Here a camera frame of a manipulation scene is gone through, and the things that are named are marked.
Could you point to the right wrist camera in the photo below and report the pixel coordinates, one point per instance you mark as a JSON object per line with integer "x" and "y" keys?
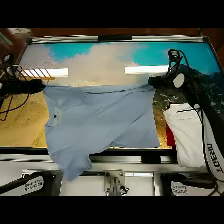
{"x": 173, "y": 54}

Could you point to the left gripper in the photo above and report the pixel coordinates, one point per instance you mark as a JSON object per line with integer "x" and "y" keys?
{"x": 33, "y": 86}

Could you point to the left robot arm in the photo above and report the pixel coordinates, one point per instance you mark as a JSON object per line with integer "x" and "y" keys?
{"x": 11, "y": 87}

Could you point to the light blue shirt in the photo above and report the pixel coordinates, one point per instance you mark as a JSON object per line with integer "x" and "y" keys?
{"x": 103, "y": 116}

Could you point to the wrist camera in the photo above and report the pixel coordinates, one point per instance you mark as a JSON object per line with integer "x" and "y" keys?
{"x": 8, "y": 58}
{"x": 173, "y": 54}

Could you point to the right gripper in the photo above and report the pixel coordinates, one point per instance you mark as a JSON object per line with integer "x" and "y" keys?
{"x": 160, "y": 82}

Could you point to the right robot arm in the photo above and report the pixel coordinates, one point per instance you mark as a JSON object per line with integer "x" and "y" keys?
{"x": 213, "y": 126}

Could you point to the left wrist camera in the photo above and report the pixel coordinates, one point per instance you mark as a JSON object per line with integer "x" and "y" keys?
{"x": 8, "y": 58}

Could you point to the red garment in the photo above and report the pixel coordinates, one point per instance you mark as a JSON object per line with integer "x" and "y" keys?
{"x": 170, "y": 136}

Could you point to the white garment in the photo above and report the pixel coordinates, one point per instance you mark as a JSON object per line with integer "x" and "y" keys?
{"x": 186, "y": 136}

